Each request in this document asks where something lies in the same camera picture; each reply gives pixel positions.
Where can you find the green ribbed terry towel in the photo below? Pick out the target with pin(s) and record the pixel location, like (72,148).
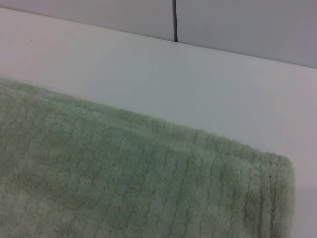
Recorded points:
(123,173)

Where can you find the dark vertical wall strip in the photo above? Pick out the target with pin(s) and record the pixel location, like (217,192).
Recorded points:
(175,19)

